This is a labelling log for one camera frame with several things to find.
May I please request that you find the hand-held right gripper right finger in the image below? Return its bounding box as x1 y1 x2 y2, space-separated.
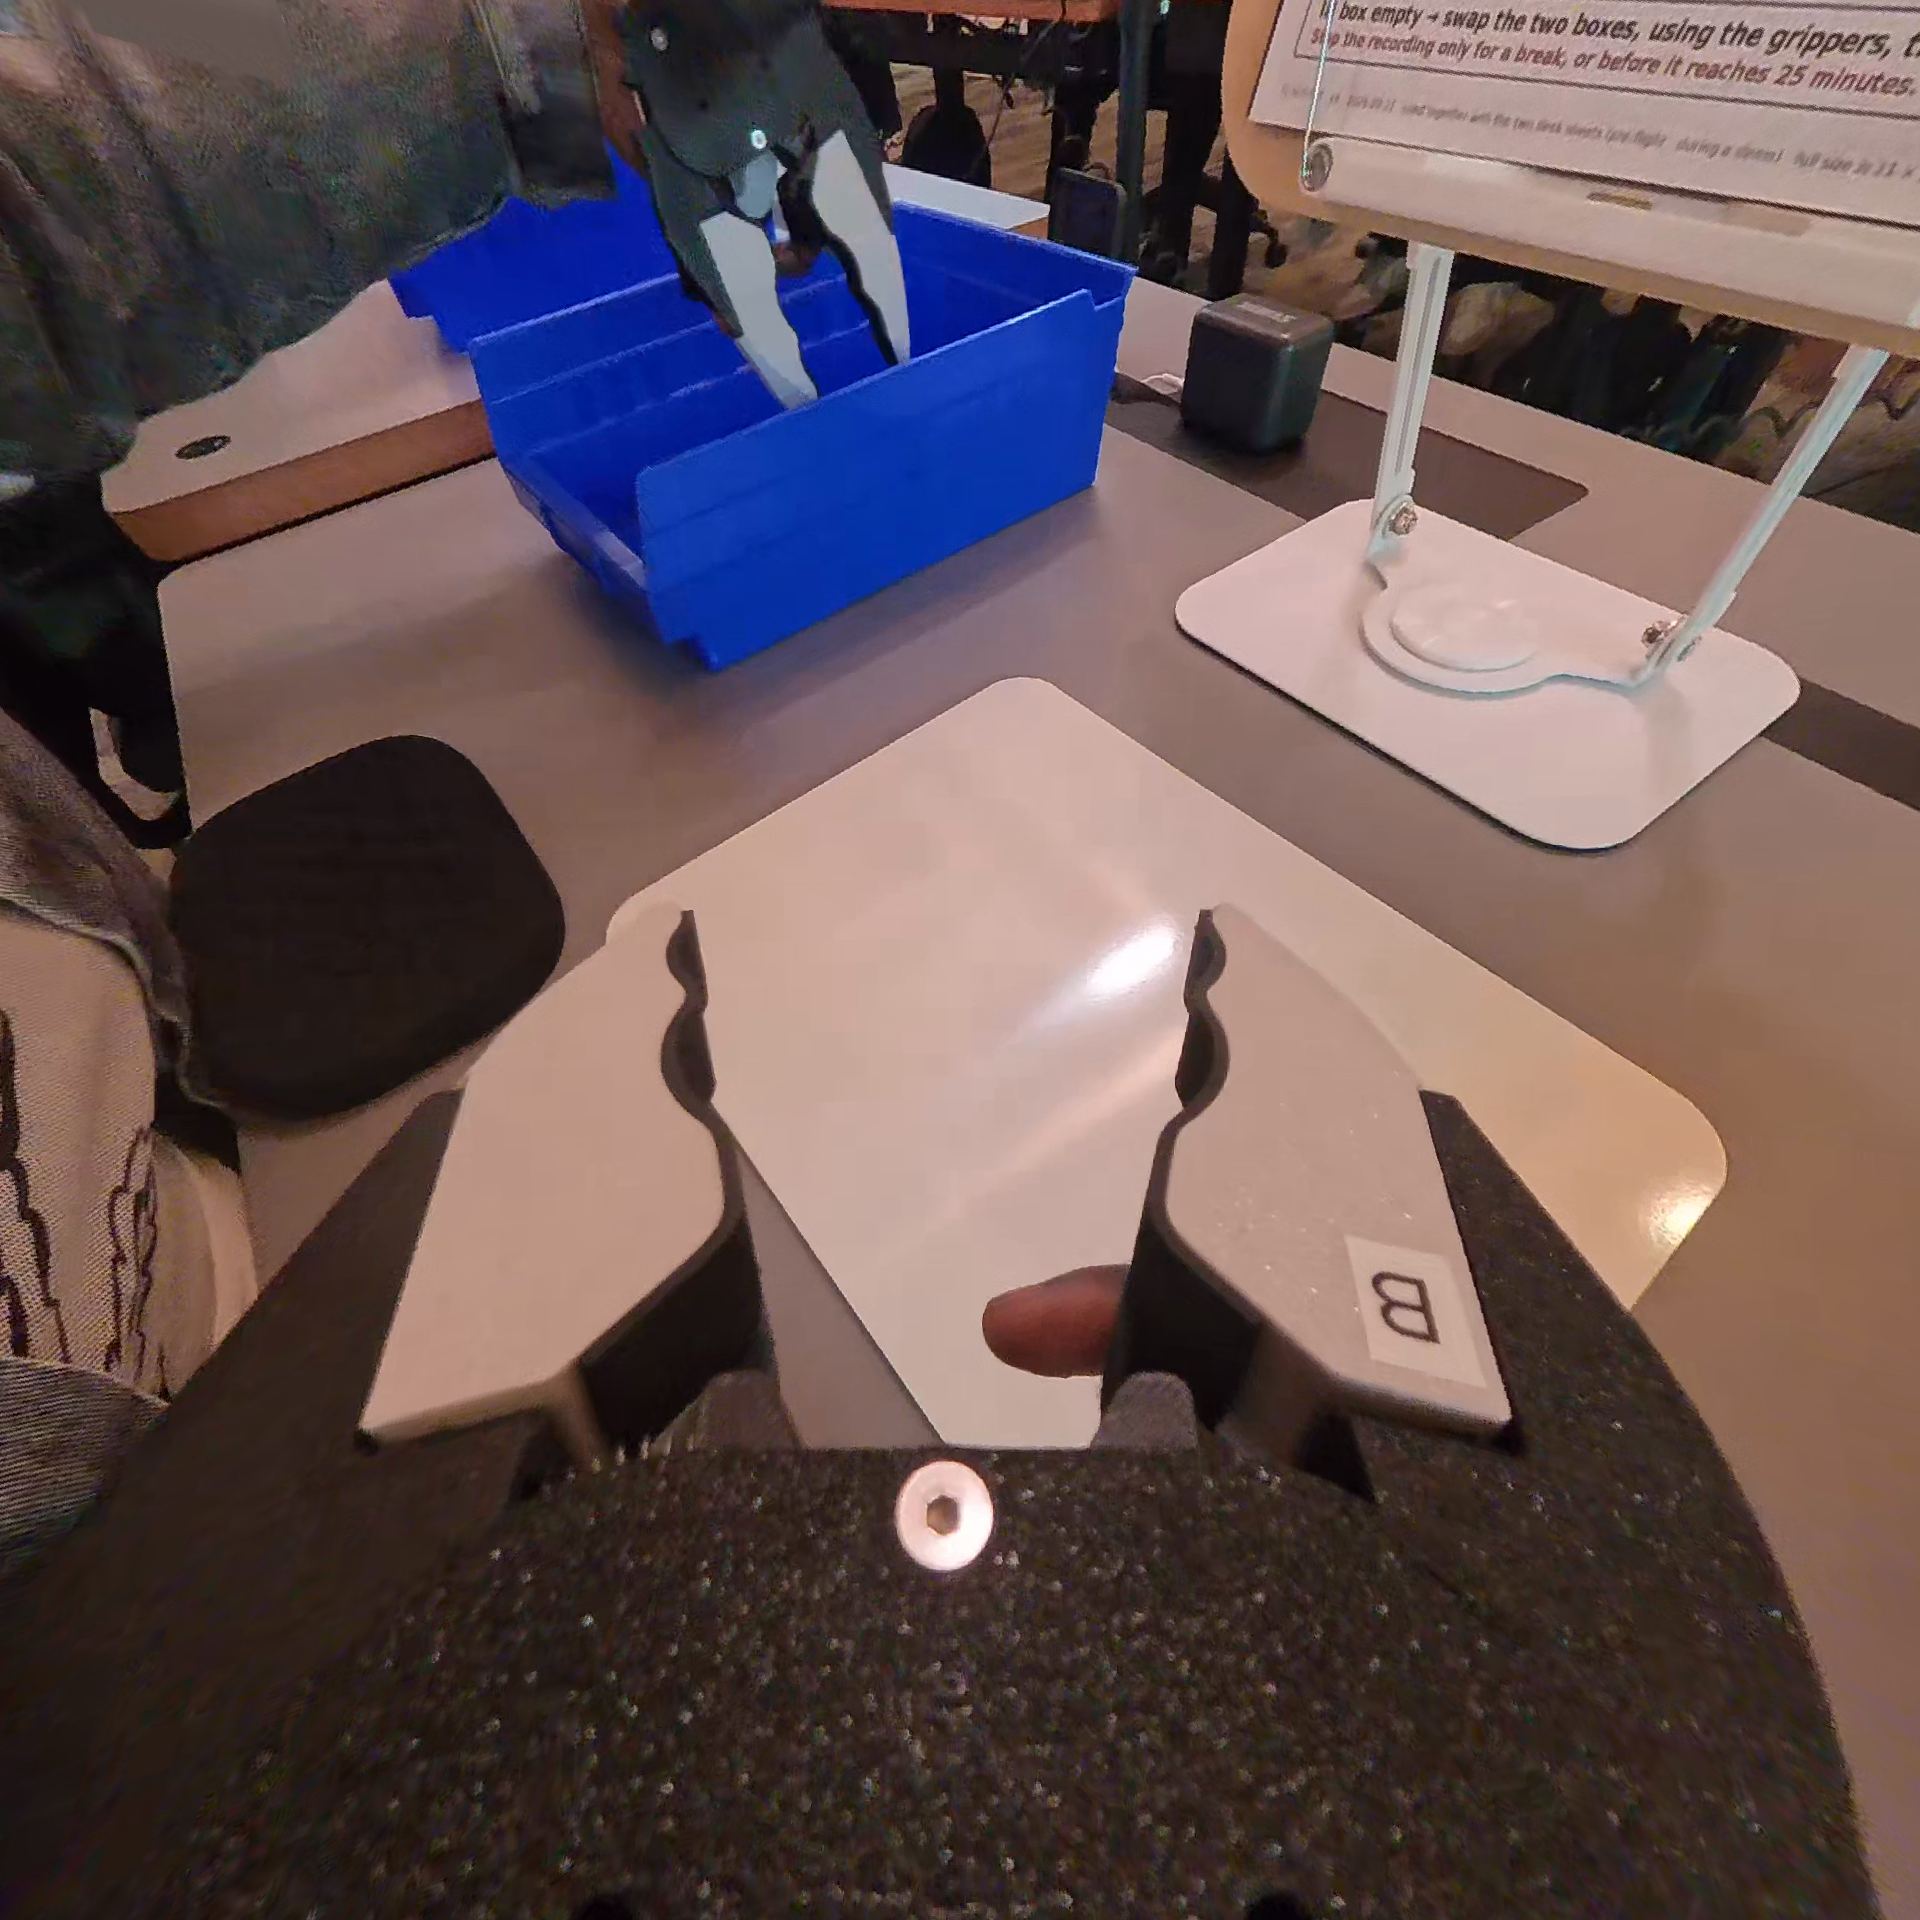
1101 903 1517 1467

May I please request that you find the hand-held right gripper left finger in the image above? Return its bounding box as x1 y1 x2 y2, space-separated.
355 908 774 1452

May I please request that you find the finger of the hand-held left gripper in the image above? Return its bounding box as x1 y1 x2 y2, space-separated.
698 151 822 412
780 126 917 372

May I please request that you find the blue plastic bin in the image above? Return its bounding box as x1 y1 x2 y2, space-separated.
387 146 1138 674

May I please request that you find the person's left forearm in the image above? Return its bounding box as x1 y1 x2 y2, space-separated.
0 0 635 485

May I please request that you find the grey desk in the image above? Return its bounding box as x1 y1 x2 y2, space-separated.
157 276 1920 1920

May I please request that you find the person's right hand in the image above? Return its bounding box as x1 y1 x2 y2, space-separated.
980 1263 1138 1377

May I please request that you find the pale side table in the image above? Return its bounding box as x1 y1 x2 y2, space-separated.
882 159 1052 236

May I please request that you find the black textured wrist pad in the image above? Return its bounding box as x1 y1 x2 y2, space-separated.
166 732 567 1122

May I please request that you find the black charger cube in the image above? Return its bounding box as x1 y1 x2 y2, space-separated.
1183 294 1338 456

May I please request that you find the small white whiteboard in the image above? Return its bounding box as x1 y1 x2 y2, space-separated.
605 678 1726 1452

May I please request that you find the person's patterned clothing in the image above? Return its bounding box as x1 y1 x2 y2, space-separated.
0 701 261 1584

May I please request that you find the wooden board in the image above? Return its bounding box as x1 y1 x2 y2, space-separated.
100 276 500 567

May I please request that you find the white metal stand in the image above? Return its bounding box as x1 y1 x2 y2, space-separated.
1172 245 1896 854

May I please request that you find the beige stand board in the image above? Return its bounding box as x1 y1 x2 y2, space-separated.
1220 0 1920 363

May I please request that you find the printed instruction sheet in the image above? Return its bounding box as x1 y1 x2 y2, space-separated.
1248 0 1920 231

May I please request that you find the dark chair armrest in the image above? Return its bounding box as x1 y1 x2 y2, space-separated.
0 478 194 852

